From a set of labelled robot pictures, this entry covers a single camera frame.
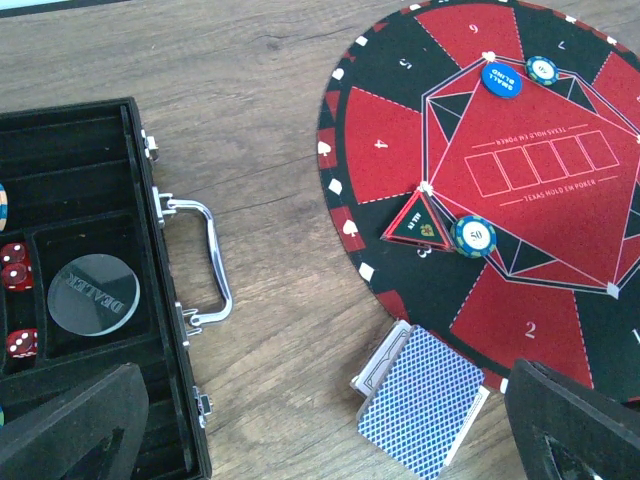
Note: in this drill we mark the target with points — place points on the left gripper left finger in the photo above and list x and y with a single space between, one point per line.
92 431

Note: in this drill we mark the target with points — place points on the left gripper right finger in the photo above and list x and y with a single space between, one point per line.
565 430

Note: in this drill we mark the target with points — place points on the green blue 50 chip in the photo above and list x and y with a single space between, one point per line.
473 236

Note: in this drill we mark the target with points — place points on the triangular all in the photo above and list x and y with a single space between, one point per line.
419 224

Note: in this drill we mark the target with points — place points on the blue small blind button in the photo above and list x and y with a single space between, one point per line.
501 80

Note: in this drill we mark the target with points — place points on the red die bottom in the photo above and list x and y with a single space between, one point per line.
22 343

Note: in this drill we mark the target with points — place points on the red die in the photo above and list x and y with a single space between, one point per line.
14 253
17 277
22 343

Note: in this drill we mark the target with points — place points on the clear dealer button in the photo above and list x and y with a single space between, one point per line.
93 295

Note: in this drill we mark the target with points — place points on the blue backed card deck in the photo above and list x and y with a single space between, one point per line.
421 398

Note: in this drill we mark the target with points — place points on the red die middle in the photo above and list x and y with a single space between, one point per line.
17 277

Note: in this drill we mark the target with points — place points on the red die top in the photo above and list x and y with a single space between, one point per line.
14 253

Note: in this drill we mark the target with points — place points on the chips inside case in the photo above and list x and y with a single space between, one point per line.
3 208

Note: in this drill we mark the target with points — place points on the round red black poker mat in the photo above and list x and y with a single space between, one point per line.
554 170

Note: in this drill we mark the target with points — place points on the chrome case handle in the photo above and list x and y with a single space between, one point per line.
167 205

